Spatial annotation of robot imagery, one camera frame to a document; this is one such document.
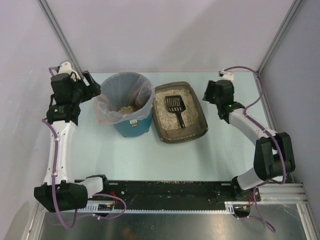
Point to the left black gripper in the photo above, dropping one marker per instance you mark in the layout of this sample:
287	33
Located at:
87	83

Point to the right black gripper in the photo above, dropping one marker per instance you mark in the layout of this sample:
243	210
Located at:
210	91

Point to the black litter scoop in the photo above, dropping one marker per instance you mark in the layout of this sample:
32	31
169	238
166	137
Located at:
176	105

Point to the brown litter box tray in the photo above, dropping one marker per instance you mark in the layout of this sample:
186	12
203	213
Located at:
180	135

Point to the teal trash bin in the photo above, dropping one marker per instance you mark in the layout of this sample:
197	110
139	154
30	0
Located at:
135	125

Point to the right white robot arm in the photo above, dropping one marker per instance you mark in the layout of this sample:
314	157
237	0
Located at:
273	154

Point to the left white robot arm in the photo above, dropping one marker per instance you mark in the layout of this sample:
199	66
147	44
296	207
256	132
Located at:
60	191

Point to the cat litter pellets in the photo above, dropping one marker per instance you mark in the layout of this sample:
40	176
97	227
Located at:
169	121

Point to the dumped litter clumps pile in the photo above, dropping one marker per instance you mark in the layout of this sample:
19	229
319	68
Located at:
128	109

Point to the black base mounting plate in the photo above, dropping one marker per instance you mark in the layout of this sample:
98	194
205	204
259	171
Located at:
169	197

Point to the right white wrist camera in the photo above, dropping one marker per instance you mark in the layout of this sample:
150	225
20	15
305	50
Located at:
226	75

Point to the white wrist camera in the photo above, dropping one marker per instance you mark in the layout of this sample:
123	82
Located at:
65	68
226	75

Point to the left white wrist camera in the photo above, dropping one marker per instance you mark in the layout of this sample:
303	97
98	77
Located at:
65	68

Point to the aluminium frame rail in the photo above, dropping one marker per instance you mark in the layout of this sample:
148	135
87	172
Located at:
288	193

